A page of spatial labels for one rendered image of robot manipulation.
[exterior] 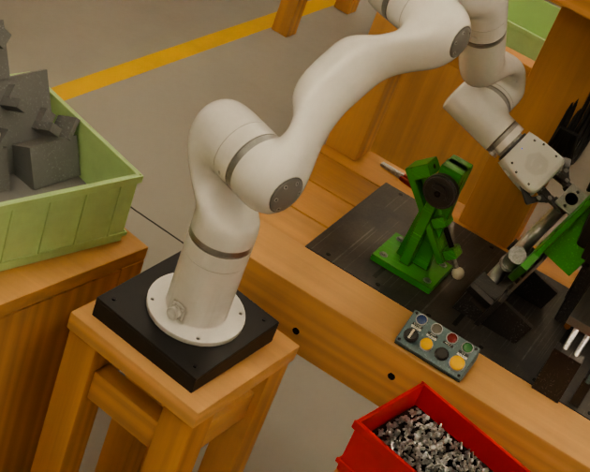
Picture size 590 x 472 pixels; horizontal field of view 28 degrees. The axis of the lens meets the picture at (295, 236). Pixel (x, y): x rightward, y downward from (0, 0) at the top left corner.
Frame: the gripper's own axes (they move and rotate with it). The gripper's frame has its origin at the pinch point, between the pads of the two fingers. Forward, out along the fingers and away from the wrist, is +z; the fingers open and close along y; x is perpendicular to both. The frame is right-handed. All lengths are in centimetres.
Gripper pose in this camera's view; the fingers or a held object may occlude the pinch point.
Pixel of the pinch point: (566, 199)
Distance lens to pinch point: 246.0
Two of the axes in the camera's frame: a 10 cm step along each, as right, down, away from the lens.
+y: 7.1, -6.9, 1.6
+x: -0.6, 1.6, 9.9
